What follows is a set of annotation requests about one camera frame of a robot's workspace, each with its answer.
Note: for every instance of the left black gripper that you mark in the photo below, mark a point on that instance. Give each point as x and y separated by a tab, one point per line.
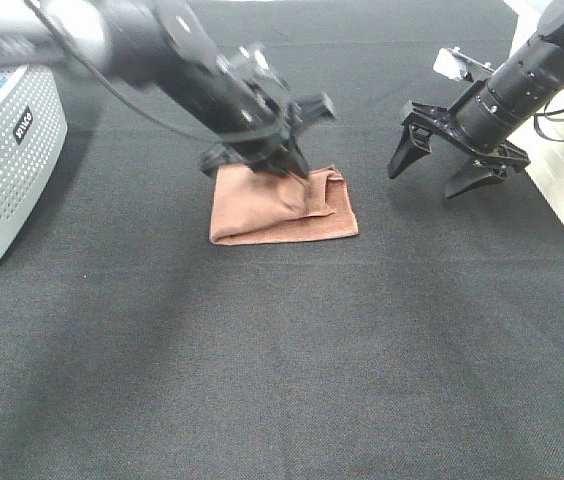
277	152

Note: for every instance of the brown microfibre towel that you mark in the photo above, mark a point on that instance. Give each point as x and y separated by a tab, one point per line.
259	208

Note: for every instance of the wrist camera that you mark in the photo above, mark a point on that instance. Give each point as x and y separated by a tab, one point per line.
456	66
252	54

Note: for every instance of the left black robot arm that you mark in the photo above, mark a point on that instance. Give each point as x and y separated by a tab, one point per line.
244	103

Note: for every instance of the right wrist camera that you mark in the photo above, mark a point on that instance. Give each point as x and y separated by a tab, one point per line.
456	66

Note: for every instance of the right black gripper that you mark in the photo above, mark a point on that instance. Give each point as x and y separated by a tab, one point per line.
420	122

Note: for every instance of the black table cover cloth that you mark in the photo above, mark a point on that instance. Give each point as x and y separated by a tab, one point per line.
430	346

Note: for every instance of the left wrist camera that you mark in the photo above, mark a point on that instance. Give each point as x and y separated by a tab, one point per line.
252	54

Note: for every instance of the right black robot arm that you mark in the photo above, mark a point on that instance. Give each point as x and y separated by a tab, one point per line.
494	106

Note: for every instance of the grey perforated laundry basket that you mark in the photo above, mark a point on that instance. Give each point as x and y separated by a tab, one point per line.
32	133

